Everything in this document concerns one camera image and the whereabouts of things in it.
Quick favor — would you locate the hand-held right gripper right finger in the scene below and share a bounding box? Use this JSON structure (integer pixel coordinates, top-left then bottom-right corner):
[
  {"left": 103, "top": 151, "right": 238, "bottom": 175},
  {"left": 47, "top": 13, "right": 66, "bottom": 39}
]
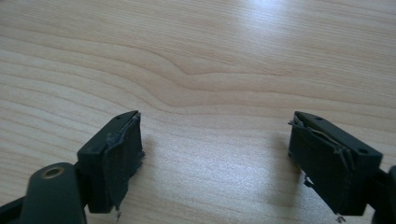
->
[{"left": 287, "top": 110, "right": 384, "bottom": 218}]

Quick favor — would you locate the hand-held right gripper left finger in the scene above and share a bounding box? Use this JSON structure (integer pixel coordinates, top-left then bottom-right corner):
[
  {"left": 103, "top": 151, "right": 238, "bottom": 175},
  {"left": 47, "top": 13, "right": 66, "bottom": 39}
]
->
[{"left": 76, "top": 109, "right": 146, "bottom": 218}]

